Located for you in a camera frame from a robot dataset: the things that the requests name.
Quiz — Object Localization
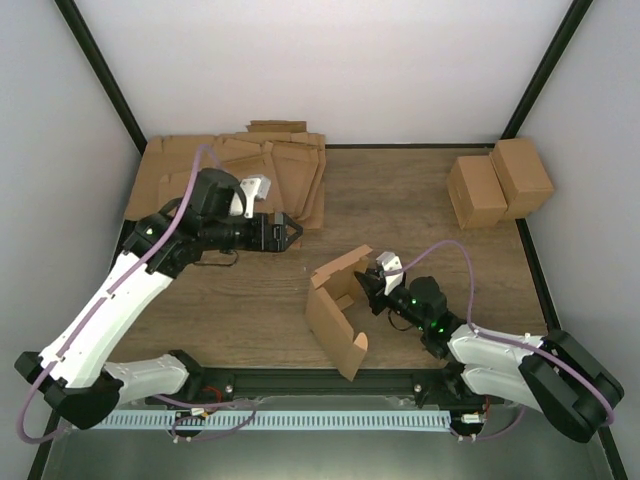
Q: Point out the cardboard box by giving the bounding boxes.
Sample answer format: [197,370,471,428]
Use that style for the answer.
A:
[305,245,372,381]
[447,155,507,229]
[490,138,554,220]

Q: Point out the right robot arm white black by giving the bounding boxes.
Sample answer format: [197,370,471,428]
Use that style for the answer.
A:
[354,268,624,443]

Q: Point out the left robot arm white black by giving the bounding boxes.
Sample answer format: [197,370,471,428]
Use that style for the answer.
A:
[15,168,303,430]

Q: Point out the stack of flat cardboard blanks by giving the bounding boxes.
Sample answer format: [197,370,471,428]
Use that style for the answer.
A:
[125,120,327,230]

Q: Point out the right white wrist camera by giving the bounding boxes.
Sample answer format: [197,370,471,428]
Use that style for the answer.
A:
[376,251,404,296]

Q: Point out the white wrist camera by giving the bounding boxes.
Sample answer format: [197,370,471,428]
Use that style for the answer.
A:
[229,174,271,219]
[376,251,404,296]

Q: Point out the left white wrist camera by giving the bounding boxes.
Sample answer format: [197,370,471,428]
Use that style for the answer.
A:
[229,174,271,219]

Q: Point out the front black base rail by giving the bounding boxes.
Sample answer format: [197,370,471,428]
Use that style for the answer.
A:
[170,368,486,406]

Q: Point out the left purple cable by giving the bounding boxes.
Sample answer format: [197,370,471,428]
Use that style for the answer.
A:
[17,144,259,445]

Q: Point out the purple cable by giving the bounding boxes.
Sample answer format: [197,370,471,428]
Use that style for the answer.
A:
[17,144,259,445]
[399,239,619,442]

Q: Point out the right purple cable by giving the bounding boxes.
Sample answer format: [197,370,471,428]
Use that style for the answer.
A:
[399,239,619,442]

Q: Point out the light blue slotted cable duct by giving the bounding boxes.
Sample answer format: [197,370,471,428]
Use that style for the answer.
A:
[97,410,451,433]

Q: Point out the black aluminium frame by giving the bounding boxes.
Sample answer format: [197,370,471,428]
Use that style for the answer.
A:
[56,0,627,479]

